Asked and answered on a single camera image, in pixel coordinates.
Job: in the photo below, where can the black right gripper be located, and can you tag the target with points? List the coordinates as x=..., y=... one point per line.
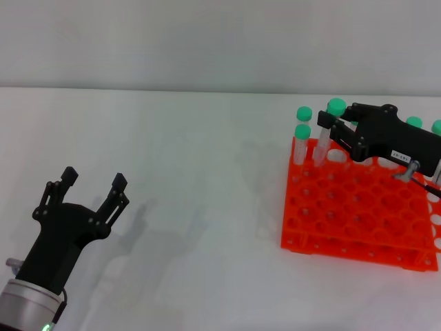
x=389, y=134

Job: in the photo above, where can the orange test tube rack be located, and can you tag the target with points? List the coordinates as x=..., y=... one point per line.
x=361, y=213

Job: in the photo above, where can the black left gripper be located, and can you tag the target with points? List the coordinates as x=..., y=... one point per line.
x=62, y=238

